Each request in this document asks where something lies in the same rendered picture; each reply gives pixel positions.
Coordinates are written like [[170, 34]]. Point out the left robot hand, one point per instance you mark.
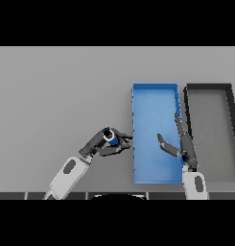
[[96, 142]]

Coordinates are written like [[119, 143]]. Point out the dark grey bin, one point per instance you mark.
[[211, 131]]

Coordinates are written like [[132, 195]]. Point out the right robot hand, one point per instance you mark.
[[187, 145]]

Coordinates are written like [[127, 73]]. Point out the blue bin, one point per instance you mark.
[[155, 134]]

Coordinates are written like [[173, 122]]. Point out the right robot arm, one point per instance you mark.
[[195, 185]]

